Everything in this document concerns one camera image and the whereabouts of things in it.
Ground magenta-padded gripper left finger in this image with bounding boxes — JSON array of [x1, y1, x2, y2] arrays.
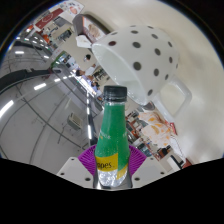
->
[[56, 143, 99, 188]]

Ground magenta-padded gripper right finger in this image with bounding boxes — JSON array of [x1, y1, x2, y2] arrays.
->
[[127, 143, 167, 188]]

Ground green drink bottle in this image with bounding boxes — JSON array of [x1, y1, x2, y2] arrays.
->
[[94, 84, 132, 189]]

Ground red sauce packet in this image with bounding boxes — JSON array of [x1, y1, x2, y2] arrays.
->
[[169, 122, 178, 135]]

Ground ceiling air conditioner unit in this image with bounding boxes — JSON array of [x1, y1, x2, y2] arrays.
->
[[68, 112, 84, 130]]

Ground group of ceiling lights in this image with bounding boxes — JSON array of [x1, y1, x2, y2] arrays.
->
[[0, 49, 94, 141]]

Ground person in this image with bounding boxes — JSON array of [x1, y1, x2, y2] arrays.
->
[[75, 64, 98, 81]]

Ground white polka-dot mug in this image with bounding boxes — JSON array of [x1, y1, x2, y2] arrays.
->
[[90, 23, 193, 123]]

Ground white paper napkin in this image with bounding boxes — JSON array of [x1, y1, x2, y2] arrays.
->
[[75, 34, 98, 51]]

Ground colourful printed leaflet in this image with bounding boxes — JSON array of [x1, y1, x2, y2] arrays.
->
[[61, 0, 86, 14]]

